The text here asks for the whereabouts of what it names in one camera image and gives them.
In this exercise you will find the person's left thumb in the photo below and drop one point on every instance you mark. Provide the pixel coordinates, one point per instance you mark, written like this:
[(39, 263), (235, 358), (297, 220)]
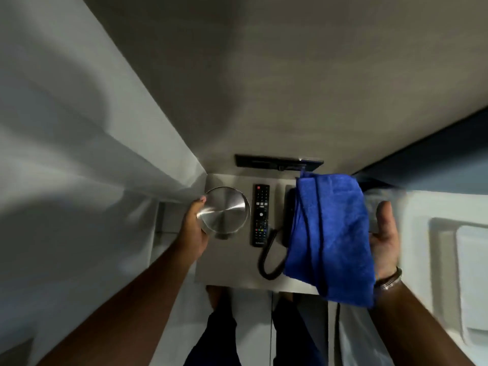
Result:
[(199, 206)]

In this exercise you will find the black wall socket panel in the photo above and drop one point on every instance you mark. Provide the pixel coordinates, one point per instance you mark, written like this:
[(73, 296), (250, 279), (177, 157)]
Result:
[(276, 162)]

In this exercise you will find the person's left forearm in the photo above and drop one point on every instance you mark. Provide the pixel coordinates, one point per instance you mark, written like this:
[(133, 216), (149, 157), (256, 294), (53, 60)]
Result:
[(125, 312)]

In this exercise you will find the black remote control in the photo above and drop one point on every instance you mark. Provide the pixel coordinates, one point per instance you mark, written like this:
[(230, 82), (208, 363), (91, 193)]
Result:
[(260, 215)]

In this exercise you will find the white pillow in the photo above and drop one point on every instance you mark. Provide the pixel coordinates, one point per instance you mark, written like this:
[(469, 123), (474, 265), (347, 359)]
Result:
[(463, 278)]

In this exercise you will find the round steel tray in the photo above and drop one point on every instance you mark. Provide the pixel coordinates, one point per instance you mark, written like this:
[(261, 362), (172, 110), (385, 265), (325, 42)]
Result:
[(225, 210)]

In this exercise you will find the white bed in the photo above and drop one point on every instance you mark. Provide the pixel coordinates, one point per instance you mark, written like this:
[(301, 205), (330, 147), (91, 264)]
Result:
[(430, 278)]

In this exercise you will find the black telephone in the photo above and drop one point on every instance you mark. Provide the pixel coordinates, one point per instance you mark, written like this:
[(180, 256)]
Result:
[(289, 217)]

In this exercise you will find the person's right thumb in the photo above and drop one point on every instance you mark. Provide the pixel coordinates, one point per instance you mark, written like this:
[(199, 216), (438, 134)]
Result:
[(384, 217)]

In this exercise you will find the person's dark trousers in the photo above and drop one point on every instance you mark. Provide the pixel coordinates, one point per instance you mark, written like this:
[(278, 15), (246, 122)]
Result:
[(255, 331)]

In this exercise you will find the person's left hand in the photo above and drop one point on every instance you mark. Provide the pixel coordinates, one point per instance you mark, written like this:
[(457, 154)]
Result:
[(192, 234)]

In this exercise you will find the person's right hand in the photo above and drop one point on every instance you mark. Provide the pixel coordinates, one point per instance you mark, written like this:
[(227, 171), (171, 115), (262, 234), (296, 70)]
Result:
[(385, 243)]

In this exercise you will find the grey bedside table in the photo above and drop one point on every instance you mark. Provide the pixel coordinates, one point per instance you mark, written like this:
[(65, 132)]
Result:
[(244, 240)]

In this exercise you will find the person's right forearm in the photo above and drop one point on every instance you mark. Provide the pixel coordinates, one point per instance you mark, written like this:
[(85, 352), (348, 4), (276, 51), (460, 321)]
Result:
[(415, 323)]

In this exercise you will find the blue microfibre cloth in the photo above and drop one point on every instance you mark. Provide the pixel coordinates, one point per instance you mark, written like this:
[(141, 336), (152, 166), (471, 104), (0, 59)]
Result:
[(329, 236)]

